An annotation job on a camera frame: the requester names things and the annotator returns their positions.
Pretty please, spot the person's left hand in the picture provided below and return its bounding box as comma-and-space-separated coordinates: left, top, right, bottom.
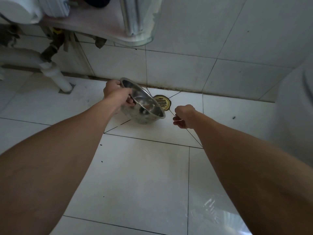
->
103, 80, 136, 114

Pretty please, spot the person's right forearm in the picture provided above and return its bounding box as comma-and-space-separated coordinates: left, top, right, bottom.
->
186, 112, 313, 235

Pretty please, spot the dark round object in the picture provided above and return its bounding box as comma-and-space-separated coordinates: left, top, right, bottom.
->
81, 0, 112, 9

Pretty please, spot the white ribbed bottle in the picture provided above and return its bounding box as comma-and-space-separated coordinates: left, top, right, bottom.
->
37, 0, 72, 18

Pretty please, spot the person's left forearm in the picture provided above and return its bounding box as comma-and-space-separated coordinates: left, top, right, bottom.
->
0, 97, 117, 235

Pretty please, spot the shiny metal cylinder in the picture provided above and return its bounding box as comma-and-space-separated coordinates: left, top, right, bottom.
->
119, 0, 164, 37

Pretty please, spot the person's right hand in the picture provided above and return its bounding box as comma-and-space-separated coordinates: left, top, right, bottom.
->
173, 104, 196, 129

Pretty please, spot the clear plastic sheet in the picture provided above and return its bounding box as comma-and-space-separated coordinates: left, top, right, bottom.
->
188, 193, 252, 235

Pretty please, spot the brass floor drain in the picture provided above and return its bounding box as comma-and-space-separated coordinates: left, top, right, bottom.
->
153, 95, 172, 111

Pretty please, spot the white toilet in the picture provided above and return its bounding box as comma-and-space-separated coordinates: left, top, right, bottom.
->
268, 50, 313, 168

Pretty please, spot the white drain pipe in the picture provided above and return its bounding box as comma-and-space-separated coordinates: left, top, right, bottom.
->
0, 47, 73, 93

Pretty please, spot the white plastic container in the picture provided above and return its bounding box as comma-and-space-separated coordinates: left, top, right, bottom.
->
0, 0, 44, 24

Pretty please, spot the stainless steel bowl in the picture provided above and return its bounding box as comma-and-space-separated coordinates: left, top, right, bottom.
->
119, 77, 166, 125

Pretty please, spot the brass water valve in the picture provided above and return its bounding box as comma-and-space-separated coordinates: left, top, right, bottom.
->
40, 27, 64, 63

